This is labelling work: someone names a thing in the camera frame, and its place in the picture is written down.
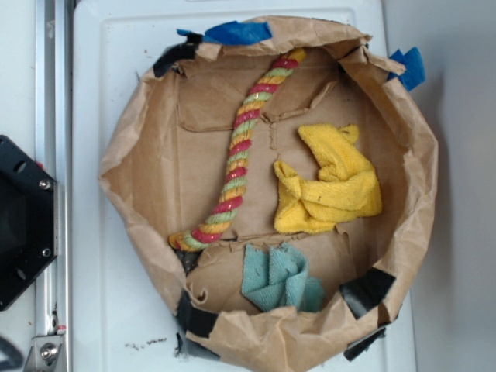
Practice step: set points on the brown paper-lined bin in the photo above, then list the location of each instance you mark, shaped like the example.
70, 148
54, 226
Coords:
190, 169

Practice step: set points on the teal microfiber cloth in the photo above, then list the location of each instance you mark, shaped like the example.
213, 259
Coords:
280, 278

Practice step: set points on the yellow microfiber cloth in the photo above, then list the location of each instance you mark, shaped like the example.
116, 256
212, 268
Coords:
346, 186

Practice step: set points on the black tape lower left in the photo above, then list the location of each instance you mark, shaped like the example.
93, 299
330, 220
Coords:
199, 322

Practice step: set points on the black tape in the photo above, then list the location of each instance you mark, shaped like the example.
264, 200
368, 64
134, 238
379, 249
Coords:
366, 292
199, 322
183, 51

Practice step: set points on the black tape upper left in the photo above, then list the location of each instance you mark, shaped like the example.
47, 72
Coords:
183, 51

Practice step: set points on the blue tape top piece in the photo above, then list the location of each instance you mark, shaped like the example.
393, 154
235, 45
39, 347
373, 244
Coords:
233, 33

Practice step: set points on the blue tape piece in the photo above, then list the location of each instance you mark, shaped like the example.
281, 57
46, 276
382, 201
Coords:
414, 74
233, 33

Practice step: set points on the black tape lower right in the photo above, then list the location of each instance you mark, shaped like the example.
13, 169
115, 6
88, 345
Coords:
366, 292

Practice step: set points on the white plastic tray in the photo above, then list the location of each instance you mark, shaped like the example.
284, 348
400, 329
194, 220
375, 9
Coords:
119, 322

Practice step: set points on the blue tape right piece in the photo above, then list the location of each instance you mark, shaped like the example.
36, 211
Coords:
414, 74

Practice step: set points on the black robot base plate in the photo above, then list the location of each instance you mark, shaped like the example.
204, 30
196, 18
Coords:
27, 221

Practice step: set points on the aluminium extrusion rail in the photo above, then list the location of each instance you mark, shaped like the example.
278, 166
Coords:
53, 149

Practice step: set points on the metal corner bracket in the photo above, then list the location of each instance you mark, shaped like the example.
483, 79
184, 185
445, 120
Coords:
44, 354

